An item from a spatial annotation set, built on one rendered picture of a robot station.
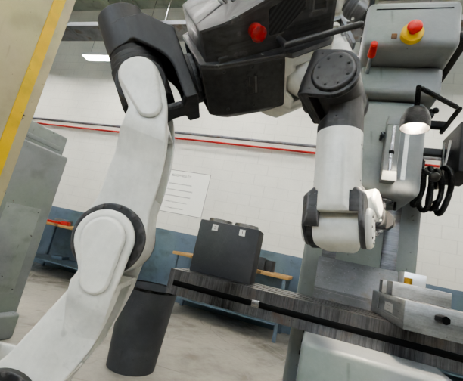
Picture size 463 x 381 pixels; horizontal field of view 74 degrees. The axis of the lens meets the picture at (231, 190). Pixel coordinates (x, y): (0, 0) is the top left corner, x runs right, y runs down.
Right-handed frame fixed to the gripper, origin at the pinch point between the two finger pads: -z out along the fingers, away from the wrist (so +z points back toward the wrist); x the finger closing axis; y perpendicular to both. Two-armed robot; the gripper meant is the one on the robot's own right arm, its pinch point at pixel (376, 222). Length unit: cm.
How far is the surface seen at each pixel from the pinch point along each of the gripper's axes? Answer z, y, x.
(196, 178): -297, -107, 393
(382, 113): 10.0, -34.1, -0.1
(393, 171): 11.9, -13.4, -5.6
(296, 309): 17.6, 31.6, 14.6
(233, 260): 19.3, 22.1, 39.2
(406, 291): 4.9, 19.6, -11.2
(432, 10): 19, -61, -12
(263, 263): -309, 22, 219
